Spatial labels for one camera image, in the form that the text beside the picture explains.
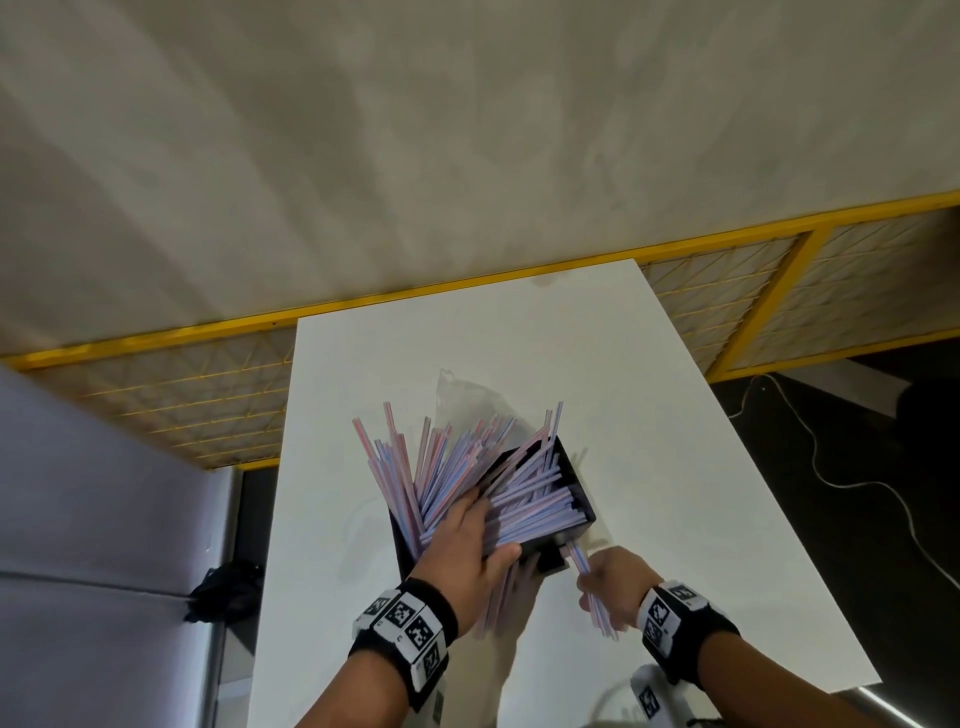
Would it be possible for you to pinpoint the person's right hand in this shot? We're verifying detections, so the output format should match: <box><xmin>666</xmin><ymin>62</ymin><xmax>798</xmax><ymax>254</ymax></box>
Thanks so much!
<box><xmin>576</xmin><ymin>545</ymin><xmax>666</xmax><ymax>635</ymax></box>

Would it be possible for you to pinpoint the person's left hand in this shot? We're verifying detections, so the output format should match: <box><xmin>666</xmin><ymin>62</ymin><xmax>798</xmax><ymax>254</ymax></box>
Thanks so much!
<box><xmin>408</xmin><ymin>486</ymin><xmax>523</xmax><ymax>640</ymax></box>

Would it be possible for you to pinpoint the few striped drinking straws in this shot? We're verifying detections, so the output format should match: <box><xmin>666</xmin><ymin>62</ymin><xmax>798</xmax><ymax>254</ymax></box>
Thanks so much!
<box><xmin>564</xmin><ymin>538</ymin><xmax>621</xmax><ymax>644</ymax></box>

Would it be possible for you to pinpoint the large bundle of striped straws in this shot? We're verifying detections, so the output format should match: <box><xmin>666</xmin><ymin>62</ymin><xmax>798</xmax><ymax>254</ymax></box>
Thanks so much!
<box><xmin>351</xmin><ymin>400</ymin><xmax>595</xmax><ymax>640</ymax></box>

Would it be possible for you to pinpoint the person's left forearm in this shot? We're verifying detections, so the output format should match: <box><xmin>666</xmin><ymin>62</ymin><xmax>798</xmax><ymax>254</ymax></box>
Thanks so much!
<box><xmin>296</xmin><ymin>636</ymin><xmax>421</xmax><ymax>728</ymax></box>

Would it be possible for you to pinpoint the person's right forearm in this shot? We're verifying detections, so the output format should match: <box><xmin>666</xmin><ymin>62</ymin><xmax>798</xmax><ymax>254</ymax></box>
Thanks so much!
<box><xmin>696</xmin><ymin>628</ymin><xmax>890</xmax><ymax>728</ymax></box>

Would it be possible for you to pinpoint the black rectangular box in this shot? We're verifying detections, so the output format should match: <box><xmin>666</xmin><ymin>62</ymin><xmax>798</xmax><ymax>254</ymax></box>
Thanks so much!
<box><xmin>388</xmin><ymin>433</ymin><xmax>598</xmax><ymax>583</ymax></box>

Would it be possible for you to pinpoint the black wristband with marker tags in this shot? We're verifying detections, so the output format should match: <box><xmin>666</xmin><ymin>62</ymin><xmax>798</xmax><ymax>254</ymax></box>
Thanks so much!
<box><xmin>348</xmin><ymin>576</ymin><xmax>460</xmax><ymax>714</ymax></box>
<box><xmin>635</xmin><ymin>579</ymin><xmax>744</xmax><ymax>688</ymax></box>

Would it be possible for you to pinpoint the clear plastic bag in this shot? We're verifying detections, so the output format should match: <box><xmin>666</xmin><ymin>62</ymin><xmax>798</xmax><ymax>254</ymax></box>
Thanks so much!
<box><xmin>433</xmin><ymin>367</ymin><xmax>520</xmax><ymax>445</ymax></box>

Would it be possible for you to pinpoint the black crumpled bag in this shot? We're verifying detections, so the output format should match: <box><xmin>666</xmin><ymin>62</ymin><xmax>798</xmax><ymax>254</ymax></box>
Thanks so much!
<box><xmin>184</xmin><ymin>559</ymin><xmax>266</xmax><ymax>626</ymax></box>

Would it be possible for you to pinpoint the white flat board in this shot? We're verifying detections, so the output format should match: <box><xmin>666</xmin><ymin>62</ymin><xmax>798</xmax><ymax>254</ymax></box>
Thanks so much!
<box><xmin>776</xmin><ymin>358</ymin><xmax>914</xmax><ymax>419</ymax></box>

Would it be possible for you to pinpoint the shiny metal bar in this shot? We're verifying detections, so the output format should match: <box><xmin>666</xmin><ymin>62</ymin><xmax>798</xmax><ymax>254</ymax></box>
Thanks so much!
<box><xmin>853</xmin><ymin>684</ymin><xmax>935</xmax><ymax>728</ymax></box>

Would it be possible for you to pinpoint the grey partition panel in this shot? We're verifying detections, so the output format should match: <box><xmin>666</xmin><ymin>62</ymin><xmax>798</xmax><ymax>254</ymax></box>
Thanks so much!
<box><xmin>0</xmin><ymin>364</ymin><xmax>243</xmax><ymax>728</ymax></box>

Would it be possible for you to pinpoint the white cable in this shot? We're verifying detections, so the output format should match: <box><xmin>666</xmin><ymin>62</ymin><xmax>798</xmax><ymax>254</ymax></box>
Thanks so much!
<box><xmin>721</xmin><ymin>370</ymin><xmax>960</xmax><ymax>592</ymax></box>

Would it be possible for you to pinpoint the yellow wire mesh fence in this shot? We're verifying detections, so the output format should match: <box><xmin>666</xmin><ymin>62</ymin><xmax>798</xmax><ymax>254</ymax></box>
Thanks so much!
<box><xmin>0</xmin><ymin>189</ymin><xmax>960</xmax><ymax>472</ymax></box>

